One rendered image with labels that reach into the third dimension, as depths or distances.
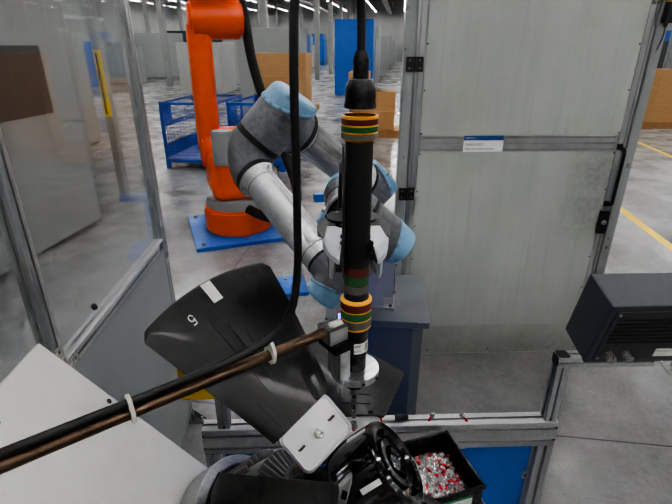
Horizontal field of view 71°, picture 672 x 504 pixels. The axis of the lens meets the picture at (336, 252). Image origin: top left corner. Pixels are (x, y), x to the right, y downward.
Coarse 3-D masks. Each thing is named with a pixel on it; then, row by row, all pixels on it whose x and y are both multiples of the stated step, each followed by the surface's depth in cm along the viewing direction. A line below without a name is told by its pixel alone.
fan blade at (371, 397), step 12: (312, 348) 93; (324, 348) 94; (324, 360) 90; (324, 372) 87; (384, 372) 92; (396, 372) 94; (336, 384) 84; (372, 384) 85; (384, 384) 87; (396, 384) 89; (336, 396) 81; (348, 396) 81; (360, 396) 81; (372, 396) 81; (384, 396) 82; (348, 408) 78; (360, 408) 78; (372, 408) 77; (384, 408) 79
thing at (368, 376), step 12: (324, 324) 63; (336, 336) 62; (336, 348) 62; (348, 348) 63; (336, 360) 65; (348, 360) 65; (372, 360) 70; (336, 372) 66; (348, 372) 66; (360, 372) 67; (372, 372) 67; (348, 384) 66; (360, 384) 66
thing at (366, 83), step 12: (360, 60) 51; (360, 72) 52; (348, 84) 52; (360, 84) 52; (372, 84) 52; (348, 96) 52; (360, 96) 52; (372, 96) 52; (348, 108) 53; (360, 108) 52; (372, 108) 53; (348, 336) 65; (360, 336) 65; (360, 348) 65; (360, 360) 66
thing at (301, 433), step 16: (320, 400) 66; (304, 416) 64; (320, 416) 65; (336, 416) 66; (288, 432) 63; (304, 432) 64; (336, 432) 65; (288, 448) 62; (304, 448) 63; (320, 448) 64; (304, 464) 62; (320, 464) 63
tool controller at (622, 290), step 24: (600, 288) 105; (624, 288) 104; (648, 288) 104; (576, 312) 114; (600, 312) 104; (624, 312) 101; (648, 312) 101; (576, 336) 114; (600, 336) 106; (624, 336) 105; (648, 336) 106; (600, 360) 111; (624, 360) 108; (648, 360) 112
